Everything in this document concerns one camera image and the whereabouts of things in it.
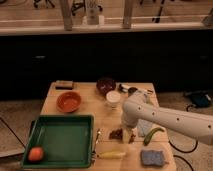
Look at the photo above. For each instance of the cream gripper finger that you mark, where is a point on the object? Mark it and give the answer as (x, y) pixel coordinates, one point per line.
(126, 135)

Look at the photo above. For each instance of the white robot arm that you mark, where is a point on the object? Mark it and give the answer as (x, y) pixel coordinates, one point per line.
(194, 125)

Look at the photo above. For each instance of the dark maroon bowl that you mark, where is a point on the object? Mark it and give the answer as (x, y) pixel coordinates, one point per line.
(105, 84)

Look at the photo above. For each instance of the orange red bowl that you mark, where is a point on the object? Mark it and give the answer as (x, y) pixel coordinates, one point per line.
(68, 102)

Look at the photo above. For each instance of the grey blue cloth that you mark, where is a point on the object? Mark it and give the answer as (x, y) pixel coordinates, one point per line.
(143, 127)

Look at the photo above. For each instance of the green chili pepper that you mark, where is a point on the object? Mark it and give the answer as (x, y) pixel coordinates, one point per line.
(149, 136)

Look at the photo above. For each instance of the blue sponge near edge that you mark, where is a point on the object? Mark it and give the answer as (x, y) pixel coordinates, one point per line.
(152, 158)

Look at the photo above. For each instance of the white round container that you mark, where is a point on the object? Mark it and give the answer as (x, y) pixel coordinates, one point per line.
(113, 98)

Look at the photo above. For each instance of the dark metal cup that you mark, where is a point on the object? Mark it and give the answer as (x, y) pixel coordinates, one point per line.
(132, 90)

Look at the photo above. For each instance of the green plastic tray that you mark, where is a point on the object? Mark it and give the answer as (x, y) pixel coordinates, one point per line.
(66, 140)

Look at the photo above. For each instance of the brown wooden block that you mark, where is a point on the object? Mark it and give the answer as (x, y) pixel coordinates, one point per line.
(59, 84)

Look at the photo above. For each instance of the dark blue floor device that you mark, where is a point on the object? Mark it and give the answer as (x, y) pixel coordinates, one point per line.
(199, 99)

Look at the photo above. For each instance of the orange peach fruit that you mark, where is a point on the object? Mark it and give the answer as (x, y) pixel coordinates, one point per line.
(36, 154)

